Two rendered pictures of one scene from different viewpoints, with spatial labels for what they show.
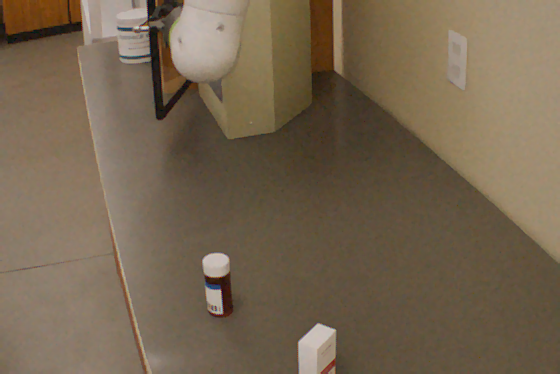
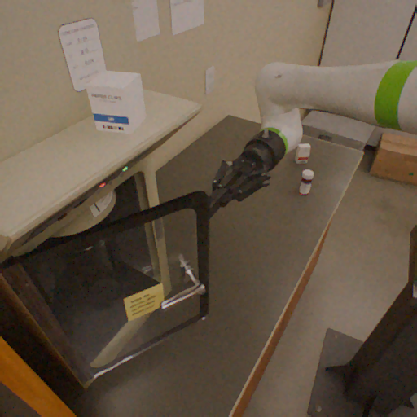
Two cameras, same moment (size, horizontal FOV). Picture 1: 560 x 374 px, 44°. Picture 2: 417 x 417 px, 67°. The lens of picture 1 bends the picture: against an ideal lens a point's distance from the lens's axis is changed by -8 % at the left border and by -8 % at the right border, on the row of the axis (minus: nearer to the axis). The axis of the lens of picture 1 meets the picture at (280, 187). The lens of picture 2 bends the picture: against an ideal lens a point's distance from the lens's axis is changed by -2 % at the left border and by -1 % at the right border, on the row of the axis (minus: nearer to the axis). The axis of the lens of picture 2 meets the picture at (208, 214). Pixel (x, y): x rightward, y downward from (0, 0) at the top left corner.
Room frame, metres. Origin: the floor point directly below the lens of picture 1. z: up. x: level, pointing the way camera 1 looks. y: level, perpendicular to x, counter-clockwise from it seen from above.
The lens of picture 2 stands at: (1.81, 0.58, 1.71)
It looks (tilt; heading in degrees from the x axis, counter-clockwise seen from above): 43 degrees down; 229
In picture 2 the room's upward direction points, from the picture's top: straight up
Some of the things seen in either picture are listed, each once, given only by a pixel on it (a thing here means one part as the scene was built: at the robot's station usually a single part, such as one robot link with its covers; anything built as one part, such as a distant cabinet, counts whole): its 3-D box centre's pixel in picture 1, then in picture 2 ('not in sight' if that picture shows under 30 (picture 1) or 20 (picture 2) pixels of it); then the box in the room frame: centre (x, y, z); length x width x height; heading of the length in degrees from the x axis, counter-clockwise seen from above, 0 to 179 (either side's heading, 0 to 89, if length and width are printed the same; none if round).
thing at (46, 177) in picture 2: not in sight; (103, 172); (1.68, 0.21, 1.46); 0.32 x 0.11 x 0.10; 17
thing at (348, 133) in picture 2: not in sight; (333, 138); (-0.88, -0.69, 0.17); 0.60 x 0.42 x 0.33; 105
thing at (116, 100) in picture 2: not in sight; (118, 102); (1.63, 0.20, 1.54); 0.05 x 0.05 x 0.06; 35
